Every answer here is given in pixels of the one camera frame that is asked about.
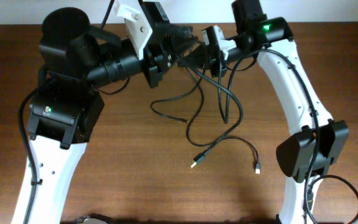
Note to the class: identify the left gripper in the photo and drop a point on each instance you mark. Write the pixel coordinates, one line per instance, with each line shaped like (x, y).
(158, 61)

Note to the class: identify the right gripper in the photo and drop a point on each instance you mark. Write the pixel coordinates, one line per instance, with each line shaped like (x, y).
(198, 58)

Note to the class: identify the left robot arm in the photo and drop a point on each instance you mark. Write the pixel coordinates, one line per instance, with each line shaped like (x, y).
(64, 108)

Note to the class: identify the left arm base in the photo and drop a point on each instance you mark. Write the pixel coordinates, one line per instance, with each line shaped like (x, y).
(93, 218)

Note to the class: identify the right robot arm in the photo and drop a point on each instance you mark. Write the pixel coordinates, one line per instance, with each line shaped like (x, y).
(315, 139)

